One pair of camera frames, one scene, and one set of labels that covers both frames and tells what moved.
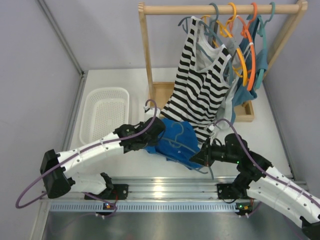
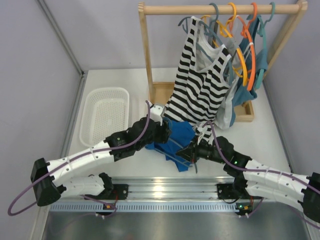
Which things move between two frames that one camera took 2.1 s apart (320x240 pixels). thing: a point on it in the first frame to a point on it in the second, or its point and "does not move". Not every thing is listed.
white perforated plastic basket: (102, 111) does not move
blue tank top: (178, 141) does not move
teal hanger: (262, 32) does not move
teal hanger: (203, 170) to (170, 119)
